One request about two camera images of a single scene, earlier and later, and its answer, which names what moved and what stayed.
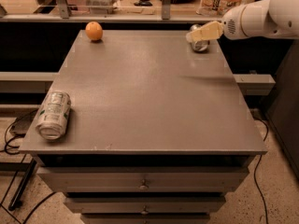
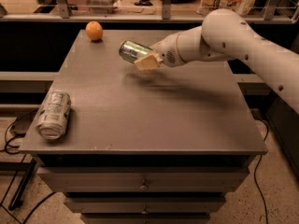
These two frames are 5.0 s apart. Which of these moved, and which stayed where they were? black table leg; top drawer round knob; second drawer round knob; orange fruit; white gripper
Moved: white gripper
Stayed: top drawer round knob; black table leg; orange fruit; second drawer round knob
